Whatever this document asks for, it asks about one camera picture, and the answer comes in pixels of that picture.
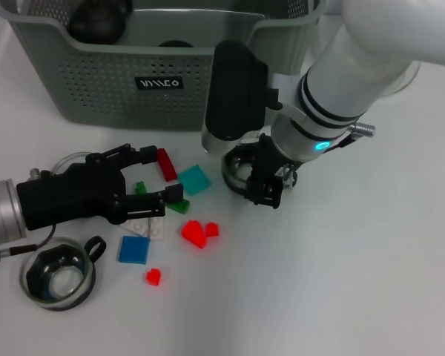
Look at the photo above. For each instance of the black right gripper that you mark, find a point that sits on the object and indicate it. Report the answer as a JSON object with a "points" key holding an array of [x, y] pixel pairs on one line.
{"points": [[269, 155]]}

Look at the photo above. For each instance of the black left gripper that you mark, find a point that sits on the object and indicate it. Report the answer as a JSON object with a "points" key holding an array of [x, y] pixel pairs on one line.
{"points": [[70, 196]]}

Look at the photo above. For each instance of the small red building brick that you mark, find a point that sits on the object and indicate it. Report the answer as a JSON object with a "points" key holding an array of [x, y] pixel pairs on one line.
{"points": [[153, 277], [212, 230]]}

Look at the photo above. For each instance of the red sloped building brick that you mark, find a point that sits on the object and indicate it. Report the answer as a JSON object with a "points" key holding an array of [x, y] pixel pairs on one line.
{"points": [[193, 233]]}

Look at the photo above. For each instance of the grey perforated storage bin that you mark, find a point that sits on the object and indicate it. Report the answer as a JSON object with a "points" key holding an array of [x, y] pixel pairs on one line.
{"points": [[115, 92]]}

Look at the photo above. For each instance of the small green building brick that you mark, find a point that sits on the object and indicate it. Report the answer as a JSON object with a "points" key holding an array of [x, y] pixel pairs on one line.
{"points": [[141, 187]]}

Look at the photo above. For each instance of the dark red long brick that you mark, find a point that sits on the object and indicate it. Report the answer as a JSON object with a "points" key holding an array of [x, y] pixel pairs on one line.
{"points": [[167, 165]]}

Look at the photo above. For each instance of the green rectangular building brick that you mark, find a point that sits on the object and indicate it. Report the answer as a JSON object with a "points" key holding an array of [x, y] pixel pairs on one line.
{"points": [[180, 207]]}

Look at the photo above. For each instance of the teal square building plate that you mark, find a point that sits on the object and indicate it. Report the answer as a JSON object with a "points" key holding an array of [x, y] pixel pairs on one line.
{"points": [[194, 180]]}

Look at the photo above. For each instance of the white flat building plate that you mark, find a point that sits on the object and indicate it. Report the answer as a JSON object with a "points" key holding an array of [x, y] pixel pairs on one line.
{"points": [[137, 227], [157, 230]]}

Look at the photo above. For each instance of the blue square building plate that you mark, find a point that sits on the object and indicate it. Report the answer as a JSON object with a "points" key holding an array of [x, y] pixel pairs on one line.
{"points": [[133, 250]]}

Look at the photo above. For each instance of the black round teapot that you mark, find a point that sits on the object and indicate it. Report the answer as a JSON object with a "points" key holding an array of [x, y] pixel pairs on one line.
{"points": [[96, 22]]}

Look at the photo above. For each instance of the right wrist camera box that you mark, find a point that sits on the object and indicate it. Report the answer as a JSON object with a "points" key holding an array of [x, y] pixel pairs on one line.
{"points": [[233, 92]]}

